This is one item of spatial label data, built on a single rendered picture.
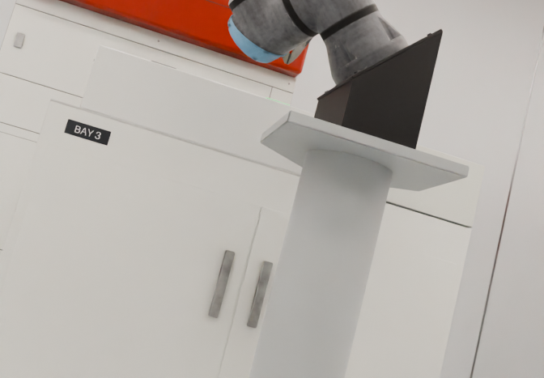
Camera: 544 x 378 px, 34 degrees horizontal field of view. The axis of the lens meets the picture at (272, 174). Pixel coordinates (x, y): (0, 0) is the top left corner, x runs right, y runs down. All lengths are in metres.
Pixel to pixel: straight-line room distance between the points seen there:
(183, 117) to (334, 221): 0.51
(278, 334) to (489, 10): 3.36
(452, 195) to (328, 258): 0.60
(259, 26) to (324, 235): 0.42
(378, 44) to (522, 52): 3.14
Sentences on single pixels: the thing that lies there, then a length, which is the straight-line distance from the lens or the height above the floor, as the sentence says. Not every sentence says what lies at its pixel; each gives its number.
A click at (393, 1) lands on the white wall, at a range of 4.49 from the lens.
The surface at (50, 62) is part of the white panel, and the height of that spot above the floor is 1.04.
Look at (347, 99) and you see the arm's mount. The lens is 1.52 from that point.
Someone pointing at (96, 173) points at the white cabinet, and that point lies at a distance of 1.85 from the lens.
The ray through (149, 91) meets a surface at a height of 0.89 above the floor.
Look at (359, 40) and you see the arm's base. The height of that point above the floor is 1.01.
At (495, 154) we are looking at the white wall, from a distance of 4.53.
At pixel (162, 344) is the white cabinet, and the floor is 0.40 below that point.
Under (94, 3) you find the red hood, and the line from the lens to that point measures 2.54.
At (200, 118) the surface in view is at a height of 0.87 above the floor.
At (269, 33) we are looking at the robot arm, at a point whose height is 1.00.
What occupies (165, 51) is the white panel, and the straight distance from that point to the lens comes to 2.57.
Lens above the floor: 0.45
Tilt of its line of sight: 11 degrees up
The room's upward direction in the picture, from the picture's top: 15 degrees clockwise
